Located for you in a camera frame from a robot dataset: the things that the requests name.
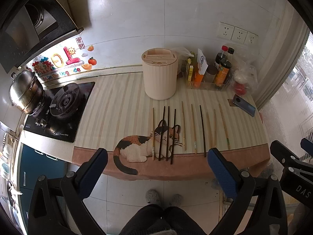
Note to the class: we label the dark soy sauce bottle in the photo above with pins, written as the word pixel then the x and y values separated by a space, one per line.
pixel 221 54

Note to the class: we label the black chopstick curved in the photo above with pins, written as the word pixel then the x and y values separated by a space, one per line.
pixel 203 132

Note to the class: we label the brown card label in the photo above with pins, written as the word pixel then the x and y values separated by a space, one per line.
pixel 231 103

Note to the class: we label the red object in bag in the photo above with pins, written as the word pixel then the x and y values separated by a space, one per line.
pixel 239 89

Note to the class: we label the wooden chopstick green tip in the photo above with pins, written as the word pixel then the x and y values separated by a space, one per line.
pixel 224 126

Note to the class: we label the teal cabinet door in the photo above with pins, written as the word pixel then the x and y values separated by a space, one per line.
pixel 33 164

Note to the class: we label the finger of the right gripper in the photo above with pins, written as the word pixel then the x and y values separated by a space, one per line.
pixel 307 146
pixel 291 163

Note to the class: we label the grey slipper left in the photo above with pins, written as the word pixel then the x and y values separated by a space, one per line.
pixel 152 197

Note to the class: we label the colourful wall stickers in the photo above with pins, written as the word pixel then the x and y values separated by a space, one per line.
pixel 67 58

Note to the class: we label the beige cylindrical utensil holder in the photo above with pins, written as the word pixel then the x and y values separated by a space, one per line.
pixel 160 69

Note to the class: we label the grey slipper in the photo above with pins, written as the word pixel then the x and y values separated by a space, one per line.
pixel 152 197
pixel 176 200

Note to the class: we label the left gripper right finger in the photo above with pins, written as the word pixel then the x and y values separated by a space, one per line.
pixel 269 213

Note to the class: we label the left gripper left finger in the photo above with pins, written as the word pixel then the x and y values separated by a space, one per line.
pixel 45 214

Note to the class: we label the grey slipper right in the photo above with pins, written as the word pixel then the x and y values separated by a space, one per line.
pixel 176 200

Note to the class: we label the dark blue smartphone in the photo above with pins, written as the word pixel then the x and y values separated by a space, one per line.
pixel 244 105

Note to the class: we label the black gas stove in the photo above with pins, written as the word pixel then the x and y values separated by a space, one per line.
pixel 60 112

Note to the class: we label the yellow seasoning packet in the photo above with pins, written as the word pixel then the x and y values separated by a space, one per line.
pixel 189 69

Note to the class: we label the white wall socket strip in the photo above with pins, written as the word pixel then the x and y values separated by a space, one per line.
pixel 236 34

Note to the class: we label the striped cat table mat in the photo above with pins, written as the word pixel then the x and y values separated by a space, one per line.
pixel 118 107

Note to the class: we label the person's dark trousers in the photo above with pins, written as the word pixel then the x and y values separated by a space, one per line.
pixel 153 219

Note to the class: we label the black range hood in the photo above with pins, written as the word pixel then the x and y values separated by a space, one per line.
pixel 39 25

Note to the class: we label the stainless steel pot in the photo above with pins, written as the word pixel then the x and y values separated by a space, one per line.
pixel 26 92

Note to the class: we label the orange seasoning box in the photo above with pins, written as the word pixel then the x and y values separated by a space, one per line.
pixel 197 80

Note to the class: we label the clear plastic bag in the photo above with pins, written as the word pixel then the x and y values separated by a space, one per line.
pixel 243 71

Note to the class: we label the clear condiment tray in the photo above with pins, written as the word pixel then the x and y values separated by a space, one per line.
pixel 205 86

